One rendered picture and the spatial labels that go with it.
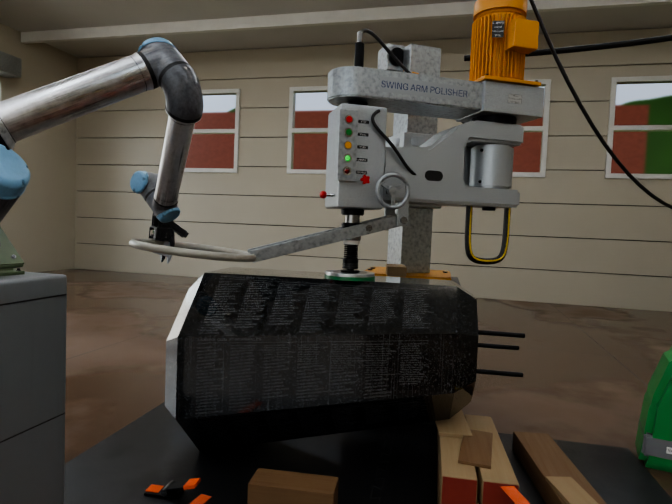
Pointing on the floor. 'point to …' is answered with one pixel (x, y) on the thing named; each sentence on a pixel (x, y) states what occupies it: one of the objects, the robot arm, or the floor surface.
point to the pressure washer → (657, 418)
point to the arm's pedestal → (32, 388)
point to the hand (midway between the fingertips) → (166, 259)
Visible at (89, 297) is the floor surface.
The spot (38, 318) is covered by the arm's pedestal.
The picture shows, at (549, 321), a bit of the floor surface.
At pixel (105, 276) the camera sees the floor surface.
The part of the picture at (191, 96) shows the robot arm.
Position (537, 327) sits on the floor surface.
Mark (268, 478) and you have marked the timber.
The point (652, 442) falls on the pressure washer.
